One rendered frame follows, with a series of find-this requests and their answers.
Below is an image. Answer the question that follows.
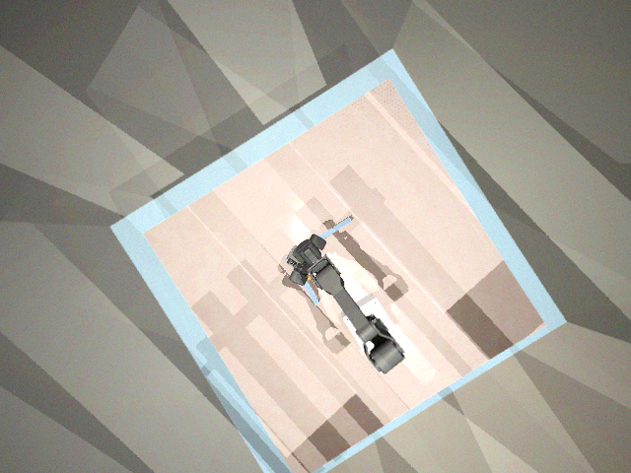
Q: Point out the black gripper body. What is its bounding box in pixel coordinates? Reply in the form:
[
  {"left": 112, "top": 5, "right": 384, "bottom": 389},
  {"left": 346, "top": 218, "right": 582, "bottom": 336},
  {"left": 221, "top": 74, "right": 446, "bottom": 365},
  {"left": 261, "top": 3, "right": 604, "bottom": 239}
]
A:
[{"left": 289, "top": 234, "right": 326, "bottom": 286}]

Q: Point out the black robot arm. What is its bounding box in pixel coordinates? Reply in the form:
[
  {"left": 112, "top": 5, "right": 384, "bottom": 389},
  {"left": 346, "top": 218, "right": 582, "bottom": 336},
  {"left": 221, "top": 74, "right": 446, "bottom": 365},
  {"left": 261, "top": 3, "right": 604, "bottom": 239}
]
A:
[{"left": 286, "top": 238, "right": 406, "bottom": 374}]

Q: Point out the clear low corner wall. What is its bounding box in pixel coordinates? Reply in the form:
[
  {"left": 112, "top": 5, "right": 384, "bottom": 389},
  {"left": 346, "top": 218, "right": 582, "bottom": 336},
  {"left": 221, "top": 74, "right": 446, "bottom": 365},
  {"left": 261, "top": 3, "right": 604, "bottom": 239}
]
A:
[{"left": 304, "top": 218, "right": 352, "bottom": 304}]

